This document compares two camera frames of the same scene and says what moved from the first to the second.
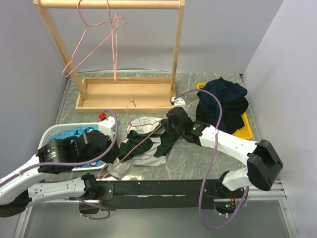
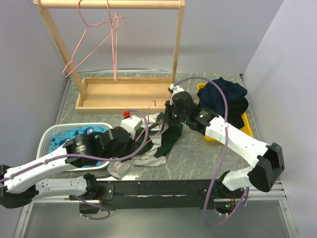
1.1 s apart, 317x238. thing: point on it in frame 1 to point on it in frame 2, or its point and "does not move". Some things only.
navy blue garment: (208, 108) does not move
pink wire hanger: (108, 170) to (143, 133)
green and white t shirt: (148, 137) does not move
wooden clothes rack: (117, 95) does not move
